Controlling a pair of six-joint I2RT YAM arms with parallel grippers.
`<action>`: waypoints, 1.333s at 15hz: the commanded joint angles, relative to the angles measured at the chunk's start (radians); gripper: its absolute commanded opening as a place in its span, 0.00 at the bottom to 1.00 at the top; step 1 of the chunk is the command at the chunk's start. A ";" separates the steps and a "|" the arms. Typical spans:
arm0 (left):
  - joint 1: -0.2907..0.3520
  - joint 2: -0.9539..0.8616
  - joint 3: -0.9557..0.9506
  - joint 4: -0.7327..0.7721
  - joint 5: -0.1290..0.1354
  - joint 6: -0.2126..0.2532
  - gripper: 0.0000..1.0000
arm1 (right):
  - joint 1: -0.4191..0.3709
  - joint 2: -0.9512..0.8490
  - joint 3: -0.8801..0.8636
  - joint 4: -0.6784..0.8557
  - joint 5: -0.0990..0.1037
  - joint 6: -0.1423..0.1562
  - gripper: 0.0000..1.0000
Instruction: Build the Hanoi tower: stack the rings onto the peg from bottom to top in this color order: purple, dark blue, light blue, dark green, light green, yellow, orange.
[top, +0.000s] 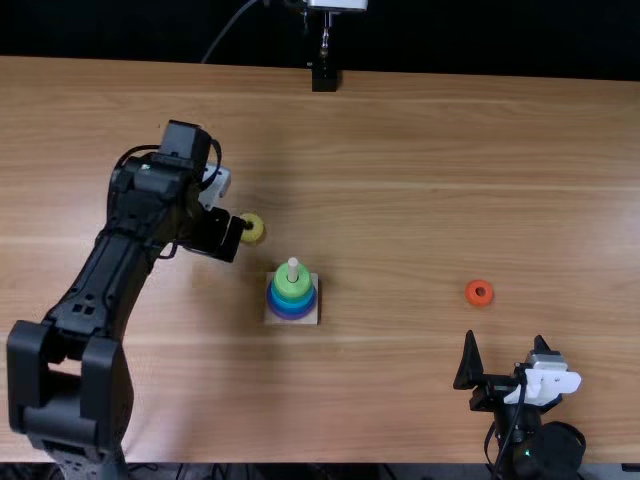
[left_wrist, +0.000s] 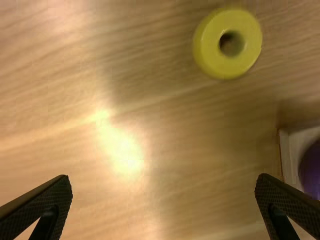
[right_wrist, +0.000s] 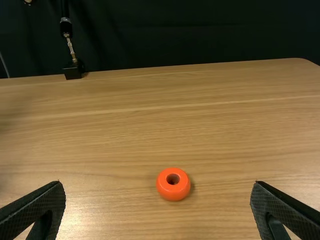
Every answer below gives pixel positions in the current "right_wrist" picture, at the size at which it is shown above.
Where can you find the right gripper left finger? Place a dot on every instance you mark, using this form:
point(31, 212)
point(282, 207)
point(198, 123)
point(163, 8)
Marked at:
point(15, 217)

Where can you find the black clamp stand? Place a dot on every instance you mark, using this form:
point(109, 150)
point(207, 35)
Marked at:
point(73, 72)

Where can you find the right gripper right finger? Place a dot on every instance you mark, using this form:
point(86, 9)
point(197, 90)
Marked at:
point(260, 202)

